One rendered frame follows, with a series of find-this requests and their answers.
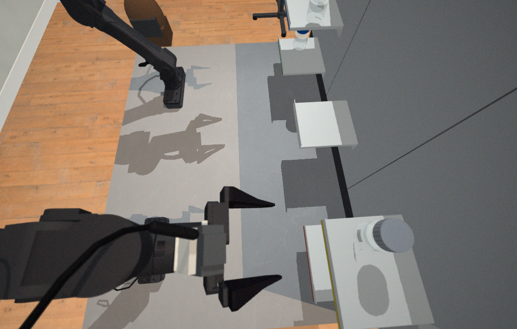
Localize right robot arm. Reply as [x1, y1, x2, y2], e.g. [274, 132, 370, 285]
[0, 208, 226, 303]

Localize white bottle with green cap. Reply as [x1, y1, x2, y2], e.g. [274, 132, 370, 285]
[306, 0, 329, 24]

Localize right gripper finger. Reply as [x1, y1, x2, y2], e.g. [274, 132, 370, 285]
[229, 186, 275, 209]
[224, 275, 282, 312]

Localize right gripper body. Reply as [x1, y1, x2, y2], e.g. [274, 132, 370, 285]
[154, 186, 229, 308]

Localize clear glass bottle with blue cap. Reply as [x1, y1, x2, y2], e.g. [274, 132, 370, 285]
[293, 30, 310, 51]

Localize white bottle with grey cap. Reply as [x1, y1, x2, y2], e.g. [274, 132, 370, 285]
[353, 218, 414, 253]

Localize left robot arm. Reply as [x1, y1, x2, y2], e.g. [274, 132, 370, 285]
[60, 0, 184, 104]

